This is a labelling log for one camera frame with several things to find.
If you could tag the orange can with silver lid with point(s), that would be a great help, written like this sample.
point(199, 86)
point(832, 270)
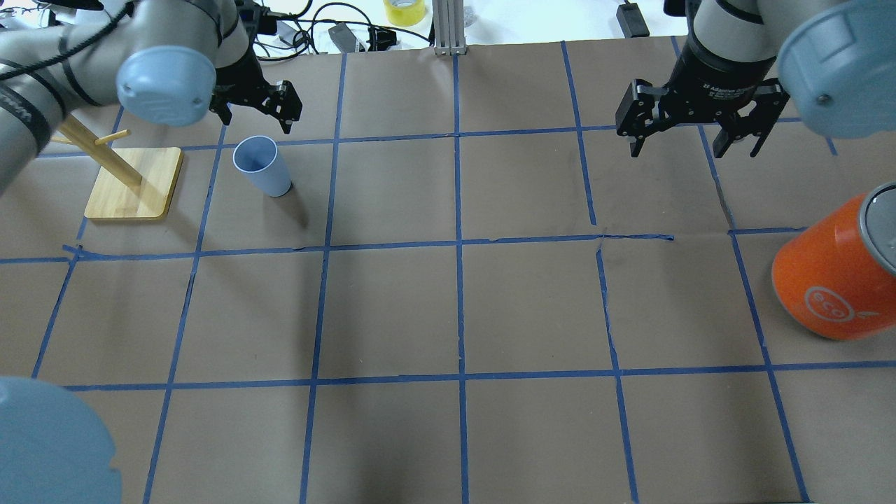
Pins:
point(837, 278)

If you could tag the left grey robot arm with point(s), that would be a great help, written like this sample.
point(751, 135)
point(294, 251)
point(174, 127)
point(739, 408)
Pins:
point(168, 63)

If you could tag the aluminium frame post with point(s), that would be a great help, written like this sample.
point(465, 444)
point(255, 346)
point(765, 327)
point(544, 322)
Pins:
point(448, 23)

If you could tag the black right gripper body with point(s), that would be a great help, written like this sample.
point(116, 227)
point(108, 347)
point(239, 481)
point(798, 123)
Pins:
point(721, 72)

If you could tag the yellow tape roll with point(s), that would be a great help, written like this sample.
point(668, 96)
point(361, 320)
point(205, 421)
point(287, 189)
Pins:
point(404, 13)

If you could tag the wooden cup rack stand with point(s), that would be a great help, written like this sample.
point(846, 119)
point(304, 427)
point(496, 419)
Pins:
point(133, 184)

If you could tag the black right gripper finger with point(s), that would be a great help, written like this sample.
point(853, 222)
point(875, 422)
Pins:
point(761, 138)
point(636, 144)

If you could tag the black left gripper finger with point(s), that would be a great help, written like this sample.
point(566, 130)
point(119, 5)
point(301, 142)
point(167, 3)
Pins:
point(288, 126)
point(224, 113)

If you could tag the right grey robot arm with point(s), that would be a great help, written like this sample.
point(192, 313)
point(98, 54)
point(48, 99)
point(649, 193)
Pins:
point(744, 61)

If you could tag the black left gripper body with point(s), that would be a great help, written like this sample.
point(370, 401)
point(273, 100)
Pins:
point(236, 75)

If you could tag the light blue plastic cup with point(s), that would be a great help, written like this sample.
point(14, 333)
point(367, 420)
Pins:
point(258, 158)

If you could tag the black power adapter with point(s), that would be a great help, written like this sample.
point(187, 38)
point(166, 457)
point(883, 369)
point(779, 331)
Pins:
point(631, 20)

